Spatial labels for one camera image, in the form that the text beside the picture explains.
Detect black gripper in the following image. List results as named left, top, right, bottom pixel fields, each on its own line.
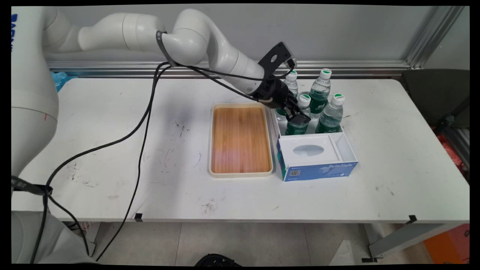
left=257, top=79, right=312, bottom=126

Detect clear green label water bottle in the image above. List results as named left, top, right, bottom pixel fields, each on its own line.
left=315, top=93, right=345, bottom=134
left=285, top=94, right=312, bottom=136
left=309, top=68, right=332, bottom=115
left=275, top=70, right=299, bottom=121

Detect white and blue cardboard box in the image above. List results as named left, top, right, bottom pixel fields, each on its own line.
left=269, top=107, right=359, bottom=182

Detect cream tray with wooden bottom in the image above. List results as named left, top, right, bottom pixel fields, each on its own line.
left=208, top=103, right=275, bottom=178

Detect dark grey chair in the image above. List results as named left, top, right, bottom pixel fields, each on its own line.
left=399, top=69, right=470, bottom=135

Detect grey metal table leg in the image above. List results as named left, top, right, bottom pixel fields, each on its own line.
left=362, top=223, right=464, bottom=263

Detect black round floor object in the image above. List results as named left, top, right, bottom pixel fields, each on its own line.
left=194, top=253, right=242, bottom=267

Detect orange floor object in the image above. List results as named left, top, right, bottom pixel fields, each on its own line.
left=424, top=224, right=470, bottom=264

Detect blue plastic bag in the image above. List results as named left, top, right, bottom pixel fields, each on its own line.
left=51, top=71, right=78, bottom=93

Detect aluminium frame rail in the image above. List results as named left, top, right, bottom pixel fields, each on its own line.
left=47, top=6, right=465, bottom=78

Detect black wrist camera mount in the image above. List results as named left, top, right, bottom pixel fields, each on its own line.
left=258, top=42, right=297, bottom=77

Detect black velcro strap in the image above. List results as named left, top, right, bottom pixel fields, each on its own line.
left=11, top=175, right=53, bottom=196
left=156, top=30, right=178, bottom=68

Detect long black cable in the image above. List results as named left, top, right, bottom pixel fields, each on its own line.
left=96, top=64, right=297, bottom=262
left=29, top=62, right=263, bottom=264

